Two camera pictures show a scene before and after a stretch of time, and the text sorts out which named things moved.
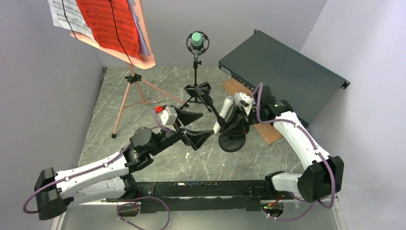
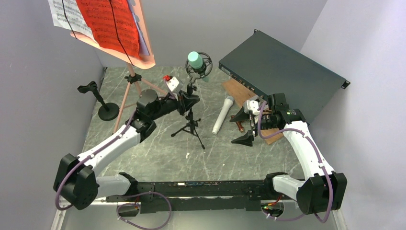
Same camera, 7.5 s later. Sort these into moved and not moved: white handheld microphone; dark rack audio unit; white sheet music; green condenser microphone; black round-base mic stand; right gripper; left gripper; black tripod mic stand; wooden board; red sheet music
Moved: black tripod mic stand; green condenser microphone; left gripper; right gripper; black round-base mic stand
Not moved: white handheld microphone; white sheet music; wooden board; dark rack audio unit; red sheet music
